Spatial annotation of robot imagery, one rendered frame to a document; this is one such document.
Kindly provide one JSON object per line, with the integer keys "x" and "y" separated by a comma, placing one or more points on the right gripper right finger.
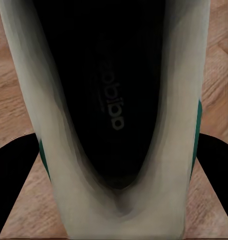
{"x": 212, "y": 154}

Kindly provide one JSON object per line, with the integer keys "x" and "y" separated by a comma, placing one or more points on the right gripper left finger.
{"x": 16, "y": 161}

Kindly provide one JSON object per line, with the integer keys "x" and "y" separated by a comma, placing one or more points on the gym shoe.
{"x": 114, "y": 89}

